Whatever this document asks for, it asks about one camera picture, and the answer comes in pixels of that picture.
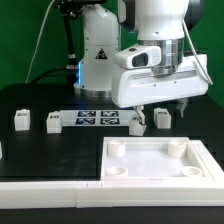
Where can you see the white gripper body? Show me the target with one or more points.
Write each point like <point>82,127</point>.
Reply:
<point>140,87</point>

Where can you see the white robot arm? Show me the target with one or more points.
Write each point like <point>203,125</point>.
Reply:
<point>138,22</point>

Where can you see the white base tag plate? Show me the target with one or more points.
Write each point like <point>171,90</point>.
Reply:
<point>96,117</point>

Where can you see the white square table top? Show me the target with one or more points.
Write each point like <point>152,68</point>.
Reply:
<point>157,158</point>

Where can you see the white part left edge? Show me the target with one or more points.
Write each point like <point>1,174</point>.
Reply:
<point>1,152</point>

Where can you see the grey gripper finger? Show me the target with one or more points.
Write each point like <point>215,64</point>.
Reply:
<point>182,104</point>
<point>139,110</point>

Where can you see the white L-shaped obstacle fence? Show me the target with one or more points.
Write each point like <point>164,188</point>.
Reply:
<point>112,193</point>

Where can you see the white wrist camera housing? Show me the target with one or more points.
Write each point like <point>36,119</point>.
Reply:
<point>139,56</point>

